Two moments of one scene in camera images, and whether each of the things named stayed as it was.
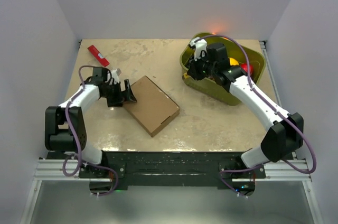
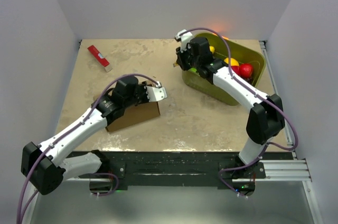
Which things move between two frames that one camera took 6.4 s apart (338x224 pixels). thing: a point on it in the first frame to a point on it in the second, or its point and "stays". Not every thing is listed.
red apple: (245, 66) stays
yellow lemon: (233, 62) stays
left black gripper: (117, 101) to (146, 99)
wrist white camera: (115, 74) to (155, 93)
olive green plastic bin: (235, 50) stays
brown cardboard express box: (152, 108) to (134, 114)
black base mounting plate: (170, 170) stays
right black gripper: (193, 71) to (181, 55)
